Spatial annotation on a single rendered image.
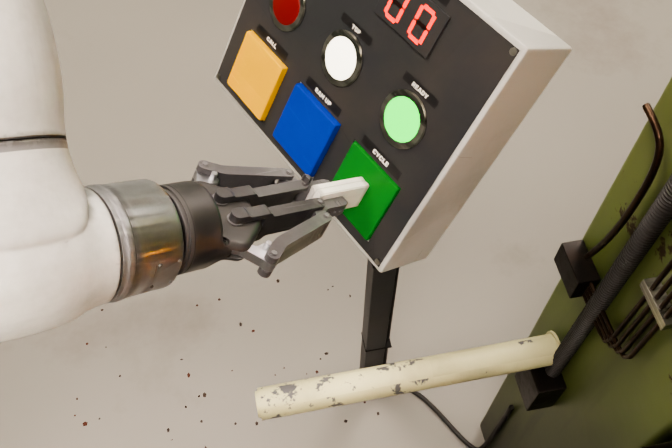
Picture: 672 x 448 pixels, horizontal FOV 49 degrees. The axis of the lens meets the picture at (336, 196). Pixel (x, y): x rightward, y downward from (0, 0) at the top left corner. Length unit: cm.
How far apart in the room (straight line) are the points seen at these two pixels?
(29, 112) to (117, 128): 168
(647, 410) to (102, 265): 65
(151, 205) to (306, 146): 28
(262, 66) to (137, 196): 33
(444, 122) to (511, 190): 136
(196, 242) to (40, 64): 17
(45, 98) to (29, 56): 3
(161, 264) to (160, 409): 121
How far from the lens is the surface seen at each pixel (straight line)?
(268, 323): 179
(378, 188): 74
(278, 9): 83
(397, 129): 71
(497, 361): 109
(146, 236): 55
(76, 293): 53
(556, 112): 224
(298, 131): 81
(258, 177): 69
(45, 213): 51
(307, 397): 105
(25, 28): 53
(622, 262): 86
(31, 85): 52
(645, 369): 93
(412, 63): 70
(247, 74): 87
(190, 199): 59
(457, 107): 67
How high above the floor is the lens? 163
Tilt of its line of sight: 56 degrees down
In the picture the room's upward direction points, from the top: straight up
